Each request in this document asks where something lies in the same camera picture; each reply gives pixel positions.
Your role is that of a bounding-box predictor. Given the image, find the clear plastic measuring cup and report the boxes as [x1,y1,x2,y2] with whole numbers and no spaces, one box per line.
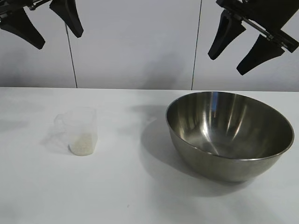
[54,106,97,156]

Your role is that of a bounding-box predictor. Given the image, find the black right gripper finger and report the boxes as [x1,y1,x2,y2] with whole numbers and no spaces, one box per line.
[207,10,246,61]
[236,34,285,76]

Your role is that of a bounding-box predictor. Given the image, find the stainless steel mixing bowl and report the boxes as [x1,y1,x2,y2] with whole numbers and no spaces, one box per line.
[165,91,294,182]

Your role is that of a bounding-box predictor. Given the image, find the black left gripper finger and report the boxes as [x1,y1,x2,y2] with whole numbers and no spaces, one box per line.
[49,0,84,38]
[0,8,45,50]

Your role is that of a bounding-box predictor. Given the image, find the white rice grains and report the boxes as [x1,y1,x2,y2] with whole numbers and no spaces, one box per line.
[69,132,95,156]

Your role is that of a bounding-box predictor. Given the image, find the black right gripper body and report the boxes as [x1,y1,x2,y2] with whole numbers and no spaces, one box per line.
[216,0,299,53]

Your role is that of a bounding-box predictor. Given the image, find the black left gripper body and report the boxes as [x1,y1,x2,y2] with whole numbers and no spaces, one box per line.
[0,0,54,23]

